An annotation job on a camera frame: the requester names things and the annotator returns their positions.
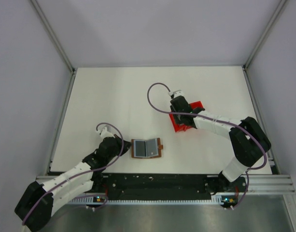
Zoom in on aluminium frame left post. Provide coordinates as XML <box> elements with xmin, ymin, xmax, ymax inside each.
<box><xmin>29</xmin><ymin>0</ymin><xmax>75</xmax><ymax>74</ymax></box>

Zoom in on grey card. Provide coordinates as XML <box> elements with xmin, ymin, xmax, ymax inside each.
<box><xmin>146</xmin><ymin>138</ymin><xmax>159</xmax><ymax>158</ymax></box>

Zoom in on white slotted cable duct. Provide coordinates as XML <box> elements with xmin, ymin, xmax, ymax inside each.
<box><xmin>68</xmin><ymin>195</ymin><xmax>238</xmax><ymax>206</ymax></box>

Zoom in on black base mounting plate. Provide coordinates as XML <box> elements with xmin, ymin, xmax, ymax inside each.
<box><xmin>89</xmin><ymin>173</ymin><xmax>246</xmax><ymax>201</ymax></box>

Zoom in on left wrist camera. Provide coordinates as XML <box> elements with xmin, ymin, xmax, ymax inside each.
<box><xmin>96</xmin><ymin>126</ymin><xmax>113</xmax><ymax>139</ymax></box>

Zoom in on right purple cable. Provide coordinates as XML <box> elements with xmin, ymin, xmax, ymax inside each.
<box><xmin>147</xmin><ymin>83</ymin><xmax>269</xmax><ymax>211</ymax></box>

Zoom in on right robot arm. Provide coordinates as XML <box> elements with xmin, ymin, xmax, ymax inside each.
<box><xmin>170</xmin><ymin>92</ymin><xmax>271</xmax><ymax>191</ymax></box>

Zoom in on aluminium frame front rail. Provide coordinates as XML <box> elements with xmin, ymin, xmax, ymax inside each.
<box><xmin>35</xmin><ymin>175</ymin><xmax>296</xmax><ymax>194</ymax></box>

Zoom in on red plastic card bin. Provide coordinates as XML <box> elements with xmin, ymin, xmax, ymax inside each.
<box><xmin>169</xmin><ymin>100</ymin><xmax>205</xmax><ymax>132</ymax></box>

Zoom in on aluminium frame right post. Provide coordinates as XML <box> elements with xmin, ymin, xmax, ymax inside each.
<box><xmin>243</xmin><ymin>0</ymin><xmax>289</xmax><ymax>70</ymax></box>

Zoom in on aluminium frame post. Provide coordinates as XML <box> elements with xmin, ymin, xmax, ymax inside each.
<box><xmin>29</xmin><ymin>0</ymin><xmax>75</xmax><ymax>74</ymax></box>
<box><xmin>243</xmin><ymin>0</ymin><xmax>289</xmax><ymax>70</ymax></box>

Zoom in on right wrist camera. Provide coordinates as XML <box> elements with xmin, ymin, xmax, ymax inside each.
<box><xmin>168</xmin><ymin>90</ymin><xmax>184</xmax><ymax>99</ymax></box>

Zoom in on purple cable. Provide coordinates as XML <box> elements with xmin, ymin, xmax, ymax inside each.
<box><xmin>21</xmin><ymin>122</ymin><xmax>126</xmax><ymax>227</ymax></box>
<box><xmin>147</xmin><ymin>83</ymin><xmax>269</xmax><ymax>211</ymax></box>

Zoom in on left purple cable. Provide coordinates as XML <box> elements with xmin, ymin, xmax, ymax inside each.
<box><xmin>21</xmin><ymin>122</ymin><xmax>126</xmax><ymax>227</ymax></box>

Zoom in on brown leather card holder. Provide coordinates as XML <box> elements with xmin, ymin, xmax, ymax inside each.
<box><xmin>131</xmin><ymin>138</ymin><xmax>164</xmax><ymax>159</ymax></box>

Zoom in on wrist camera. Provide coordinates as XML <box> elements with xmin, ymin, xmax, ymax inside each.
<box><xmin>96</xmin><ymin>126</ymin><xmax>113</xmax><ymax>139</ymax></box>
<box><xmin>168</xmin><ymin>90</ymin><xmax>184</xmax><ymax>99</ymax></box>

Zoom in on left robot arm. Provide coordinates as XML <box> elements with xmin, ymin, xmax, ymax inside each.
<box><xmin>14</xmin><ymin>135</ymin><xmax>131</xmax><ymax>232</ymax></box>

